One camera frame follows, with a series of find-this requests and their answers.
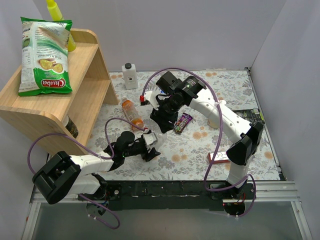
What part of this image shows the dark jar under shelf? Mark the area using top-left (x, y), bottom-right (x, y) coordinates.
top-left (62, 115), bottom-right (79, 138)

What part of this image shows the yellow spray bottle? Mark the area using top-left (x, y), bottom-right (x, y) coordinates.
top-left (46, 0), bottom-right (76, 52)

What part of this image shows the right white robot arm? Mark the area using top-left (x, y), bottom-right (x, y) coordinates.
top-left (140, 68), bottom-right (264, 199)

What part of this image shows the floral table mat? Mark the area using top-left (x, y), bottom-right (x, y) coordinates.
top-left (47, 69), bottom-right (281, 181)

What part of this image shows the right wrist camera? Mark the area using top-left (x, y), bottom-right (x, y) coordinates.
top-left (140, 90), bottom-right (160, 110)

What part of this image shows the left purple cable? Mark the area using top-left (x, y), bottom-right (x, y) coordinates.
top-left (27, 117), bottom-right (150, 230)

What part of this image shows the orange soda bottle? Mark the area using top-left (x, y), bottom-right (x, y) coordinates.
top-left (121, 97), bottom-right (144, 129)

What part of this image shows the purple candy bar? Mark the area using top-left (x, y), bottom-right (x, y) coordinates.
top-left (174, 112), bottom-right (193, 134)

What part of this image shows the wooden shelf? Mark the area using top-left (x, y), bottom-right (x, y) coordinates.
top-left (0, 28), bottom-right (119, 155)

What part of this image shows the green chips bag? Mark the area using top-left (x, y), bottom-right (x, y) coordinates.
top-left (18, 17), bottom-right (73, 97)

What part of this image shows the white square bottle black cap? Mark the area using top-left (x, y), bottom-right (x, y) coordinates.
top-left (122, 62), bottom-right (138, 90)

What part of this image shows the purple cable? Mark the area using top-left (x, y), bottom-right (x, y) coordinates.
top-left (142, 67), bottom-right (257, 218)
top-left (27, 117), bottom-right (150, 230)

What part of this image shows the cream lotion pump bottle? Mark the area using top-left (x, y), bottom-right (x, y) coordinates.
top-left (207, 119), bottom-right (220, 129)

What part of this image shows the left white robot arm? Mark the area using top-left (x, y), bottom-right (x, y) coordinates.
top-left (32, 130), bottom-right (166, 205)

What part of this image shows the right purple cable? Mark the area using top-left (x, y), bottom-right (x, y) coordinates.
top-left (142, 67), bottom-right (257, 218)

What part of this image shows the clear bottle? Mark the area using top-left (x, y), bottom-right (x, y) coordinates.
top-left (155, 131), bottom-right (167, 150)

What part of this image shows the red white toothpaste box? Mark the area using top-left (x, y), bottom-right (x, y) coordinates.
top-left (207, 151), bottom-right (230, 164)

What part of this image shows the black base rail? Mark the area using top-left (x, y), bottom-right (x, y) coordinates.
top-left (77, 180), bottom-right (255, 213)

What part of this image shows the black green box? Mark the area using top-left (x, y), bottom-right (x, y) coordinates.
top-left (233, 108), bottom-right (266, 125)

